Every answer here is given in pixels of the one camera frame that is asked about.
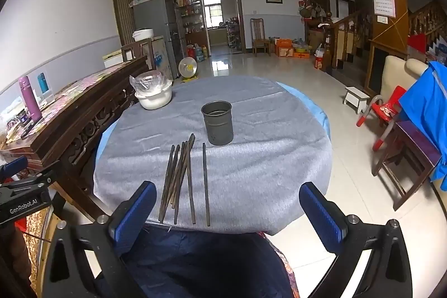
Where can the shelf of goods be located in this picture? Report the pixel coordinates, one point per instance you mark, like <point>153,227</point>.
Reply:
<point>188,18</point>

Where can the red and white sack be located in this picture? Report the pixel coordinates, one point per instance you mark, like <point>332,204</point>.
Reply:
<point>320,59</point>

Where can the blue cloth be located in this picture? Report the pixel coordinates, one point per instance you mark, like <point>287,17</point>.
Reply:
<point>426,99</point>

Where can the small white stool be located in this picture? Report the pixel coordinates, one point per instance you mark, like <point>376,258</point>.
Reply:
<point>356,97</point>

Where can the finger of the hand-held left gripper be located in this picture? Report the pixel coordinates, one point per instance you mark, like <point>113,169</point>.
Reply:
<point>14,166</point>

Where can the person's dark blue clothing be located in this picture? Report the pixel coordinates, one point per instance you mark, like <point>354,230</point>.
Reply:
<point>209,266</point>

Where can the grey refrigerator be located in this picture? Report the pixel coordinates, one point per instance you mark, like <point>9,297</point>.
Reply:
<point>153,15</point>

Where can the floral patterned cloth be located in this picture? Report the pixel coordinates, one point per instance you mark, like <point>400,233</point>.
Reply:
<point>35,238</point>

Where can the red plastic item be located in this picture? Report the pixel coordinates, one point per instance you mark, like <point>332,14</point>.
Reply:
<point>21,224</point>

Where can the person's left forearm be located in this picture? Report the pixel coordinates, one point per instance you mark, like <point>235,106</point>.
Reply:
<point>14,259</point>

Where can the purple-topped wooden stool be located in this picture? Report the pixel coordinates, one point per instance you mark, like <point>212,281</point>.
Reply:
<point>415,141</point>

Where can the red plastic chair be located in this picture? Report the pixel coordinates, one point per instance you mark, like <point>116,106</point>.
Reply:
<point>387,106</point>

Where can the orange cardboard box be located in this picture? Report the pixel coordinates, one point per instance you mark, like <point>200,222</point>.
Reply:
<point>284,48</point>

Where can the hanging bags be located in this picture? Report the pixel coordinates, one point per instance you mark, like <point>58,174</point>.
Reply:
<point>312,10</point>

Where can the blue water jug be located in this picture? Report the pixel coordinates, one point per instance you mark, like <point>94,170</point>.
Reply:
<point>199,53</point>

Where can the white lidded pot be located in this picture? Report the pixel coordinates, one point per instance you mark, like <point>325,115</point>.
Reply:
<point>142,34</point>

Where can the colourful printed cover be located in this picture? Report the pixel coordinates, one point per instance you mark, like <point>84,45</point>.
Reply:
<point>83,88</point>

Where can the white cabinet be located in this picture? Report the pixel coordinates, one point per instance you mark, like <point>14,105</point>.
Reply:
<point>111,60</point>

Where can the dark wooden chair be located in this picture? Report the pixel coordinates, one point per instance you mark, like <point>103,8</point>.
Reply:
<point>138,48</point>

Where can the pile of dark chopsticks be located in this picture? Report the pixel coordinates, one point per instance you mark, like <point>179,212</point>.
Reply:
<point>181,179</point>

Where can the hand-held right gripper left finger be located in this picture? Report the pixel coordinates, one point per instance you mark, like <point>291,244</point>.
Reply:
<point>132,214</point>

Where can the purple thermos bottle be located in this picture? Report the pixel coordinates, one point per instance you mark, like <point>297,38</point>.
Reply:
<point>30,99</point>

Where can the white freezer with blue print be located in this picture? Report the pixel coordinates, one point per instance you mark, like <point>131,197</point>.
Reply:
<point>161,57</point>

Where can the clear plastic bag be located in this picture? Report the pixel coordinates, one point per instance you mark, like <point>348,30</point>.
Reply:
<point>146,81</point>

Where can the green basin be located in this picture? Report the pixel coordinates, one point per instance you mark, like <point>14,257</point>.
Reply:
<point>301,47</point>

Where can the red container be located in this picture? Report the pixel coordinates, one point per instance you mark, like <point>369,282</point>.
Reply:
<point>190,52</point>

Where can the grey metal cup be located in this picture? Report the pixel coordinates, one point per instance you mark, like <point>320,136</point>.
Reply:
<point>216,125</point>

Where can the brown door curtain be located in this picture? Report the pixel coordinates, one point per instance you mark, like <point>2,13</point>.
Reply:
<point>127,4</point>

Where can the metal rack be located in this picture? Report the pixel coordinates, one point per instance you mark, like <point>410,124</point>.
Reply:
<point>233,36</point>

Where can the brown wooden chair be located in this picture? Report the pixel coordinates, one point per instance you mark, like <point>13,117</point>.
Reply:
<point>259,39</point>

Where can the white plastic basin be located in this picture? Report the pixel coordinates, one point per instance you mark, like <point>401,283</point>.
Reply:
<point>155,100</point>

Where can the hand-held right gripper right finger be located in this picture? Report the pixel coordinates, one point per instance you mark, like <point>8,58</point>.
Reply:
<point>323,221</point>

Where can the grey felt tablecloth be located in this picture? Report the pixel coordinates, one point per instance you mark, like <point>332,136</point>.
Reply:
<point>251,162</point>

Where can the wooden stair railing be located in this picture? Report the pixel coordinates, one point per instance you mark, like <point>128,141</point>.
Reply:
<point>344,36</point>

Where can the cream chair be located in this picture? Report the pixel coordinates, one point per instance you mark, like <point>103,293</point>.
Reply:
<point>394,74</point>

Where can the carved dark wooden sideboard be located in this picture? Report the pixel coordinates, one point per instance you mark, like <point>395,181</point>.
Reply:
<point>70,144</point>

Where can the teal thermos bottle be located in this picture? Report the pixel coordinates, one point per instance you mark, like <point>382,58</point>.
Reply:
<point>42,82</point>

